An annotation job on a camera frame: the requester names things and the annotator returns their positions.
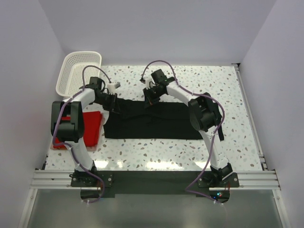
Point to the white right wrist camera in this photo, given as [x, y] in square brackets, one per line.
[149, 83]

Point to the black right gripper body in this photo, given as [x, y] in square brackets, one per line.
[153, 95]

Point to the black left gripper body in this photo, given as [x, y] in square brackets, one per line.
[107, 101]

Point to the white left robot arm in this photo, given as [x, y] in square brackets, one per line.
[67, 121]

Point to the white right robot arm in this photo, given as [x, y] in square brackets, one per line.
[206, 116]

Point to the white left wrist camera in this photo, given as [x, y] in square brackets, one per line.
[112, 85]

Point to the black t shirt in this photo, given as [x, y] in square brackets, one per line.
[164, 120]

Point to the red folded t shirt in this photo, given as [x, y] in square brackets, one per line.
[93, 126]

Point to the white plastic basket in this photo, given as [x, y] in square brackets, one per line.
[70, 77]

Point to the aluminium frame rail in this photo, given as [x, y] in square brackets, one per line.
[248, 180]

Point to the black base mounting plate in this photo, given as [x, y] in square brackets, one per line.
[108, 184]

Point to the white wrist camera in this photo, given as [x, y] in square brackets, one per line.
[112, 85]
[149, 83]

